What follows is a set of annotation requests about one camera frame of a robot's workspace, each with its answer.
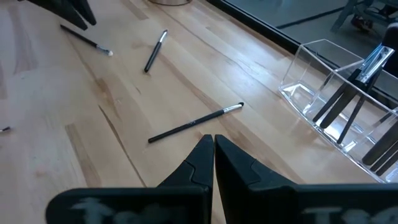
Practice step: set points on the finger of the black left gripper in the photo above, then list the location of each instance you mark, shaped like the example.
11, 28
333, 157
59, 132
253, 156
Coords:
84, 11
62, 11

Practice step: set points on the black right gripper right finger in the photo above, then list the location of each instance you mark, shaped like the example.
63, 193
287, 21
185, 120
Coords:
280, 205

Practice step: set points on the gray metal stand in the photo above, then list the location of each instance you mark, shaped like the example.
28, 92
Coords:
343, 14

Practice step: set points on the clear acrylic organizer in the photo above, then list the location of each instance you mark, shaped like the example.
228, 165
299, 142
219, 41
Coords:
311, 62

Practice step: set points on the large black head makeup brush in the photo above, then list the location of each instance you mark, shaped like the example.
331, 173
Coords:
348, 101

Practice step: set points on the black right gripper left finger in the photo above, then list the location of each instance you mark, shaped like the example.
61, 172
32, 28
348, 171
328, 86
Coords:
155, 205

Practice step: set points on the thin black makeup brush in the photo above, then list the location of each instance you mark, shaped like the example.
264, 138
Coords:
388, 161
4, 129
155, 53
381, 146
334, 104
196, 122
84, 39

